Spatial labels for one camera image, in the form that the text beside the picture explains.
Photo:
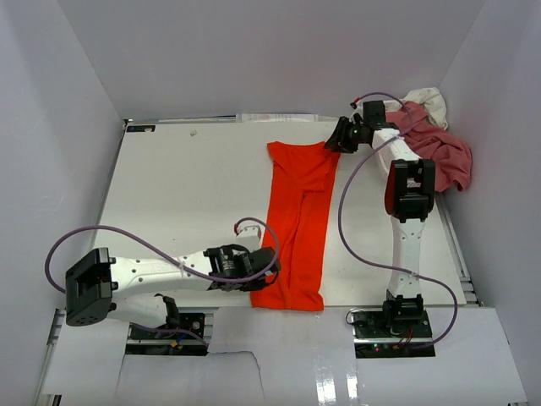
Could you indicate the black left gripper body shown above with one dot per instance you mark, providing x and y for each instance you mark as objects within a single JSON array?
[{"x": 254, "y": 284}]

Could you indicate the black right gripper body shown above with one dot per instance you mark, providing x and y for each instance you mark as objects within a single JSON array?
[{"x": 356, "y": 136}]

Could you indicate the orange t shirt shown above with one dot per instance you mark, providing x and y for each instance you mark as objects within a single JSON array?
[{"x": 300, "y": 202}]

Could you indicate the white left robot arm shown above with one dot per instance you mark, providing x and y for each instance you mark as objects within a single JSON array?
[{"x": 100, "y": 286}]

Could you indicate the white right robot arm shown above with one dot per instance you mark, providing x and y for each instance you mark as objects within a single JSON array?
[{"x": 408, "y": 200}]

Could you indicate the cream white t shirt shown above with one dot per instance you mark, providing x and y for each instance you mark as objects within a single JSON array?
[{"x": 432, "y": 102}]

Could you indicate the pink t shirt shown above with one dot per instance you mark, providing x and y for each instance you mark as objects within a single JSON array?
[{"x": 452, "y": 156}]

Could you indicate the black corner label plate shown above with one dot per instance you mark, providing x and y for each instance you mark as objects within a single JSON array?
[{"x": 143, "y": 128}]

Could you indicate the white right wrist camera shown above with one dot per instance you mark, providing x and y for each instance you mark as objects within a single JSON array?
[{"x": 357, "y": 110}]

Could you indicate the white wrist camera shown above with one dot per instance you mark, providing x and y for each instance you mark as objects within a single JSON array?
[
  {"x": 249, "y": 237},
  {"x": 357, "y": 110}
]

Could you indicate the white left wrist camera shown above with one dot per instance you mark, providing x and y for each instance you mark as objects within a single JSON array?
[{"x": 249, "y": 237}]

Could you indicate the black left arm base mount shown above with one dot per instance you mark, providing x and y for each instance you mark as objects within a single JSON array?
[{"x": 182, "y": 333}]

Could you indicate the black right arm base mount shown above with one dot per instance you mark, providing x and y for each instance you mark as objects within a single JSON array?
[{"x": 374, "y": 339}]

